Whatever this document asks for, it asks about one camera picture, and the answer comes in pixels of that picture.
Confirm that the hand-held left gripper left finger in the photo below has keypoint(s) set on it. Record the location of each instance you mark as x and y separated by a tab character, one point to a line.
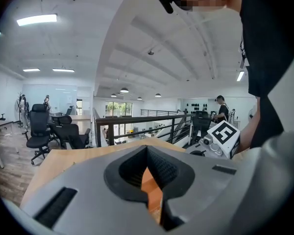
88	192

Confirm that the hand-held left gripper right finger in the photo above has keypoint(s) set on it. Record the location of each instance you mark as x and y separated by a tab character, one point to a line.
198	190

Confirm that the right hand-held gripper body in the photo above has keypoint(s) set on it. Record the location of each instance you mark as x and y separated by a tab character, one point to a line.
224	137

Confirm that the orange wooden tray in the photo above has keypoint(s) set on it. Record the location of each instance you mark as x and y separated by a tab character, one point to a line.
150	187

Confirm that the person's right forearm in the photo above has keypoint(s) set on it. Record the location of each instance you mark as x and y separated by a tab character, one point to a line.
250	131

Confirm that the white fan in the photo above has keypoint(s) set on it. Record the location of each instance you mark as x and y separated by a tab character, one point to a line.
252	113

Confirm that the wooden table with white legs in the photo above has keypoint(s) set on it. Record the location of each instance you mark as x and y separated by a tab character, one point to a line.
63	160

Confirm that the black metal railing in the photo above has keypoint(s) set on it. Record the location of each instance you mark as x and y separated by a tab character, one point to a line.
137	120

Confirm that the person's black shirt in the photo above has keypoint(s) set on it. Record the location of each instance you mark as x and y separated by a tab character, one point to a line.
267	45

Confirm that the desk with white legs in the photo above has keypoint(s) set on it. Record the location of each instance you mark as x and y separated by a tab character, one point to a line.
1	125

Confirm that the long ceiling light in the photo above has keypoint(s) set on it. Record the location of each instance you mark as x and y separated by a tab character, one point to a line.
63	70
31	70
36	19

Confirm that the black head-mounted camera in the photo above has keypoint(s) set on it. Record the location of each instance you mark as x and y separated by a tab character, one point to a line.
165	2

